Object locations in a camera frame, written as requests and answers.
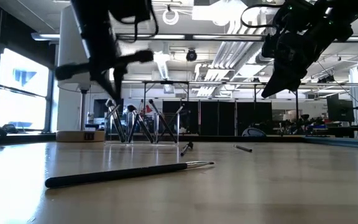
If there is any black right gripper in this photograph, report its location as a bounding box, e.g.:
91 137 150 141
260 30 319 98

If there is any dark office desk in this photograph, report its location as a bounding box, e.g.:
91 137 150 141
306 125 358 138

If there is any blue-grey edge rail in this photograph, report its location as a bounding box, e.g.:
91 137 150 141
305 136 358 151

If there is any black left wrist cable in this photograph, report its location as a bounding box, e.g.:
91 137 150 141
134 0 160 43

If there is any black metal gantry frame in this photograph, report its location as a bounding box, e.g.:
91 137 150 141
141 80 300 135

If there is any white shade table lamp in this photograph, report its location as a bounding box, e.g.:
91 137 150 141
55 5 112 143

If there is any white coiled cable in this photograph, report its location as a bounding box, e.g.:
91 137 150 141
162 8 180 26

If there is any black overhead light bar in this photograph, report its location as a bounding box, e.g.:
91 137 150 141
116 33 265 42

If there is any black partition panel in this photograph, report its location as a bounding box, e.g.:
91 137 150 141
162 100 273 136

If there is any white rounded device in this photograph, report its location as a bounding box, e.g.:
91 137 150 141
241 127 267 138

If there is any black aluminium table frame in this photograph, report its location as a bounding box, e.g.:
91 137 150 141
0 132 307 144

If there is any clear acrylic brush organizer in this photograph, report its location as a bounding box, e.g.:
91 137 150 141
104 111 181 144

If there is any grey makeup pencil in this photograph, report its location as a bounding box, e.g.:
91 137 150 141
232 144 254 154

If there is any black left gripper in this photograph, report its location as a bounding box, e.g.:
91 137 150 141
55 15 154 98

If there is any small dark-tipped brush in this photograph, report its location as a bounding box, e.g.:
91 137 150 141
180 141 195 157

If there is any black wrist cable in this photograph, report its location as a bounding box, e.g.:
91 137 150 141
240 2 288 30
134 0 160 43

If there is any long black-handled liner brush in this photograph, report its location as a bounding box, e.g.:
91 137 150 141
44 160 215 189

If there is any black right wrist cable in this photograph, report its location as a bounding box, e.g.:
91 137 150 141
240 2 288 30

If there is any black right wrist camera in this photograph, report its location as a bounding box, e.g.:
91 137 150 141
260 32 281 60

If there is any black ceiling dome camera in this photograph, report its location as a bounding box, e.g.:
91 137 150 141
185 49 198 62

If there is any black computer monitor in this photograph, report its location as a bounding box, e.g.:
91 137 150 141
326 93 356 124

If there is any dark screen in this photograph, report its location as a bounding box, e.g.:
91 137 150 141
93 98 125 119

